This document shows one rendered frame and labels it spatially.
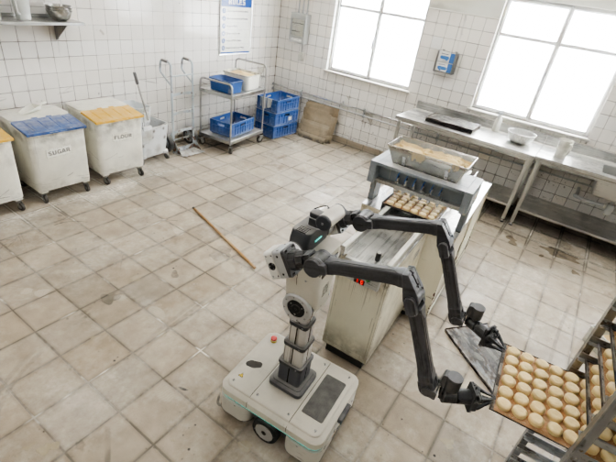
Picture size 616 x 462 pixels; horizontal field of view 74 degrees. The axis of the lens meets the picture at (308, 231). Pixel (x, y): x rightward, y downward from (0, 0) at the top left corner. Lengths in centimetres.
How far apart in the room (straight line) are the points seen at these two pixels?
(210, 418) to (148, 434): 33
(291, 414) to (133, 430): 87
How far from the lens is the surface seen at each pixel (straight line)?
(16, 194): 463
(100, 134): 480
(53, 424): 278
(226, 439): 257
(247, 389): 242
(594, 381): 196
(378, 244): 263
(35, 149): 454
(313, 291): 187
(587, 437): 170
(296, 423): 232
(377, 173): 304
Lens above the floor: 219
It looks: 31 degrees down
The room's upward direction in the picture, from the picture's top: 9 degrees clockwise
